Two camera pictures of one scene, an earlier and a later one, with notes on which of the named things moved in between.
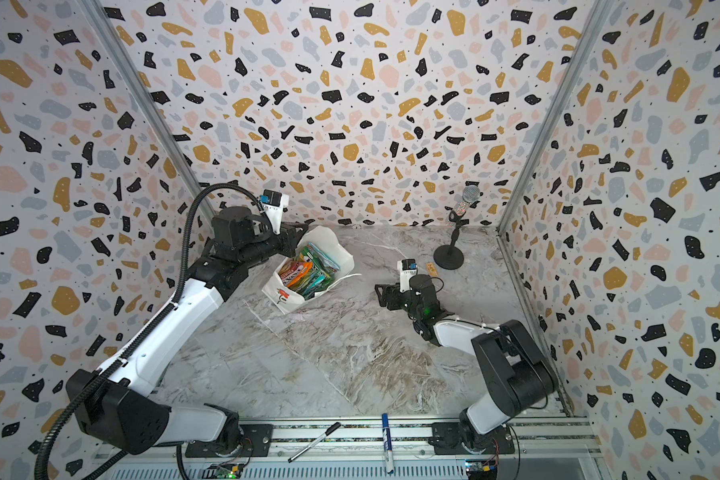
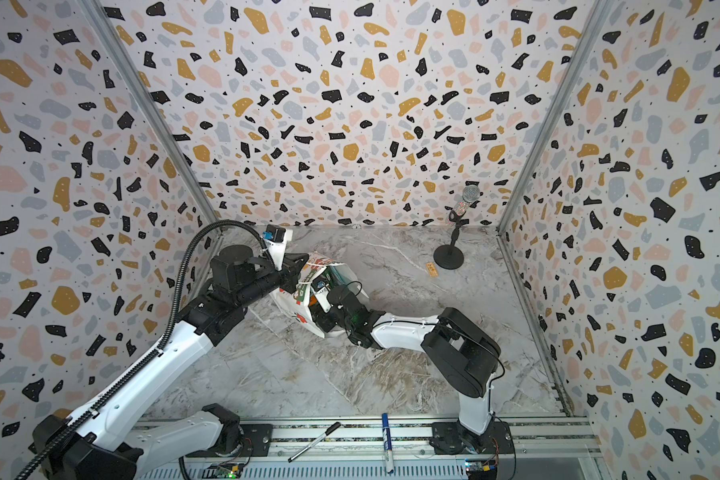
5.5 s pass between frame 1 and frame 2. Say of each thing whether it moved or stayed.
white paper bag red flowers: moved
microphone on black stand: stayed
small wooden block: stayed
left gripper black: moved
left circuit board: stayed
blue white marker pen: stayed
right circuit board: stayed
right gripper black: moved
